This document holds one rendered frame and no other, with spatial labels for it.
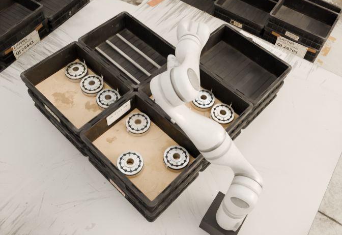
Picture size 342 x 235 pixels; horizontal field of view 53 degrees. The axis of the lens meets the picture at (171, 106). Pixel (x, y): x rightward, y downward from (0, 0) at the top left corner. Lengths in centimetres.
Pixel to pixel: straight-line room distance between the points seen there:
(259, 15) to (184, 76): 198
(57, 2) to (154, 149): 166
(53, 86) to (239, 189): 97
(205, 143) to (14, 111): 109
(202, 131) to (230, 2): 198
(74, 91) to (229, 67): 74
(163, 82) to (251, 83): 90
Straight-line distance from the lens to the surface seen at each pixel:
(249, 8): 278
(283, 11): 265
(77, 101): 156
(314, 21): 266
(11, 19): 254
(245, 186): 106
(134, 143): 142
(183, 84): 80
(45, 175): 156
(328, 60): 318
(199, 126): 90
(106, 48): 174
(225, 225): 131
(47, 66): 163
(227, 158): 96
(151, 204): 122
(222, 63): 171
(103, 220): 145
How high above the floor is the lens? 208
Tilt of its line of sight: 56 degrees down
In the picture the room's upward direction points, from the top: 6 degrees clockwise
